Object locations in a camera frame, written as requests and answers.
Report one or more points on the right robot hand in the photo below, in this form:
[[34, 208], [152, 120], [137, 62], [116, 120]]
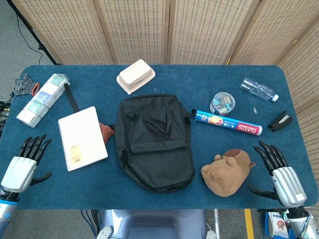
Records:
[[289, 185]]

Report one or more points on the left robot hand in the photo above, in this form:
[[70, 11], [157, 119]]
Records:
[[18, 171]]

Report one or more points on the white spiral notebook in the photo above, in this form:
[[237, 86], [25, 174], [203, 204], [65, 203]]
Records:
[[83, 134]]

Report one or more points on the black backpack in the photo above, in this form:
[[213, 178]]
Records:
[[154, 149]]

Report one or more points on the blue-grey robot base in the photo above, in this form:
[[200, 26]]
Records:
[[152, 224]]

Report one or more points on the blue printed box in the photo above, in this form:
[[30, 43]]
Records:
[[275, 224]]

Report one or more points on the brown capybara plush toy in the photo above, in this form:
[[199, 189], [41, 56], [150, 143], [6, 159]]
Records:
[[228, 171]]

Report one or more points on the black stapler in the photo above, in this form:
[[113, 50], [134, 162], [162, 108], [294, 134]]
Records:
[[280, 120]]

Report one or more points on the wrapped tissue pack bundle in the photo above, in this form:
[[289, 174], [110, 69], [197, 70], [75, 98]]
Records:
[[41, 99]]

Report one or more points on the white table leg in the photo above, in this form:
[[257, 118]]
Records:
[[216, 221]]

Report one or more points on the blue plastic food wrap box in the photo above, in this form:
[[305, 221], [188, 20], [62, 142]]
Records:
[[231, 123]]

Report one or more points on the grey knit work glove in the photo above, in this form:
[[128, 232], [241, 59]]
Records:
[[23, 85]]

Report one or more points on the rust brown towel cloth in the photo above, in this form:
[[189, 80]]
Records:
[[106, 130]]

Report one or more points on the clear plastic water bottle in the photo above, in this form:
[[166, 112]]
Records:
[[258, 90]]

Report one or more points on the clear jar of binder clips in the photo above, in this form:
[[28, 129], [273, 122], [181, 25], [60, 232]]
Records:
[[222, 103]]

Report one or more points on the blue table cloth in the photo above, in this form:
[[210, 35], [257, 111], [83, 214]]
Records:
[[162, 199]]

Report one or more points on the black tripod stand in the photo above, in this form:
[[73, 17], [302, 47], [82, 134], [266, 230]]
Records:
[[32, 35]]

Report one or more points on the beige lidded lunch box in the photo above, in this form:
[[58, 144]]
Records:
[[134, 76]]

